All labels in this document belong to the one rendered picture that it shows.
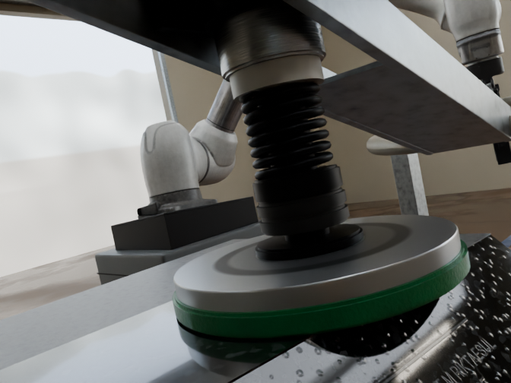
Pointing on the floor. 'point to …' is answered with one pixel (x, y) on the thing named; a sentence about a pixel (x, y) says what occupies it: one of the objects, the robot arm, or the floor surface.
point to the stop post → (409, 185)
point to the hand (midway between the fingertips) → (501, 147)
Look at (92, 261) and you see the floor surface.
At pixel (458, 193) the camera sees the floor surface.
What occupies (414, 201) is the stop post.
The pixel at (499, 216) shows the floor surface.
